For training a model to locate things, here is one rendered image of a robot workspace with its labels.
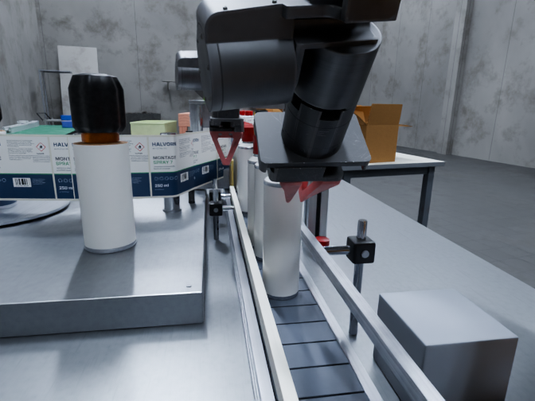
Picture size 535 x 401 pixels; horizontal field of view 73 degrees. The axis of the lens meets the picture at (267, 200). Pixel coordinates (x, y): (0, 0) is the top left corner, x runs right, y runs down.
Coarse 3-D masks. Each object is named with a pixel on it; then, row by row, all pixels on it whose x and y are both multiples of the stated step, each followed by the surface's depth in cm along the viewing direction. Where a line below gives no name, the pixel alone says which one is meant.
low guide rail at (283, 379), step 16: (240, 224) 69; (256, 272) 49; (256, 288) 45; (256, 304) 44; (272, 320) 38; (272, 336) 36; (272, 352) 33; (272, 368) 33; (288, 368) 31; (288, 384) 30; (288, 400) 28
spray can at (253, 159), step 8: (256, 144) 62; (256, 152) 62; (248, 160) 63; (256, 160) 62; (248, 168) 63; (248, 176) 64; (248, 184) 64; (248, 192) 65; (248, 200) 65; (248, 208) 65; (248, 216) 66; (248, 224) 66; (248, 232) 66
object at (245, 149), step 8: (248, 128) 83; (248, 136) 83; (240, 144) 84; (248, 144) 84; (240, 152) 84; (248, 152) 83; (240, 160) 85; (240, 168) 85; (240, 176) 86; (240, 184) 86; (240, 192) 87; (240, 200) 87; (240, 208) 88
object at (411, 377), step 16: (304, 224) 54; (304, 240) 51; (320, 256) 43; (336, 272) 39; (336, 288) 38; (352, 288) 36; (352, 304) 34; (368, 304) 33; (368, 320) 30; (368, 336) 30; (384, 336) 28; (384, 352) 28; (400, 352) 26; (400, 368) 25; (416, 368) 25; (416, 384) 23; (432, 384) 23; (416, 400) 23; (432, 400) 22
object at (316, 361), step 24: (240, 240) 70; (288, 312) 46; (312, 312) 46; (288, 336) 41; (312, 336) 42; (288, 360) 37; (312, 360) 38; (336, 360) 38; (312, 384) 34; (336, 384) 34; (360, 384) 34
